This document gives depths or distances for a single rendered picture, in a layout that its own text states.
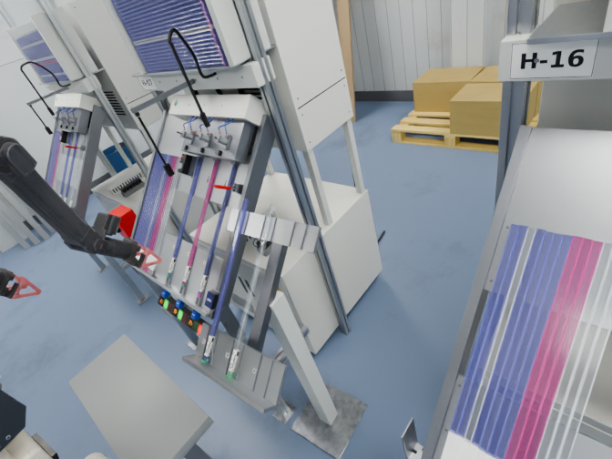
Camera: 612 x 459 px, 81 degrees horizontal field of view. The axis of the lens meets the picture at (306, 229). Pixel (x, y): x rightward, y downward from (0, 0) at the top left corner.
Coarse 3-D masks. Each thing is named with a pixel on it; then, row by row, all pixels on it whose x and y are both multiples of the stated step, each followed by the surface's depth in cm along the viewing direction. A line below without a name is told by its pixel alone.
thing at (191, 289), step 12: (168, 240) 146; (168, 252) 145; (180, 252) 139; (204, 252) 130; (168, 264) 143; (180, 264) 138; (192, 264) 133; (204, 264) 129; (216, 264) 125; (156, 276) 148; (180, 276) 137; (192, 276) 132; (216, 276) 124; (180, 288) 135; (192, 288) 131; (192, 300) 130; (204, 300) 126
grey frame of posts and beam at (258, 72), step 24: (240, 0) 97; (240, 24) 101; (216, 72) 116; (240, 72) 109; (264, 72) 108; (264, 96) 113; (288, 144) 123; (288, 168) 129; (312, 216) 142; (336, 288) 168; (336, 312) 178; (192, 336) 206; (288, 408) 161
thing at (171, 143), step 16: (176, 128) 155; (160, 144) 161; (176, 144) 153; (208, 160) 137; (224, 160) 130; (192, 176) 142; (208, 176) 135; (224, 176) 129; (240, 176) 123; (224, 192) 128
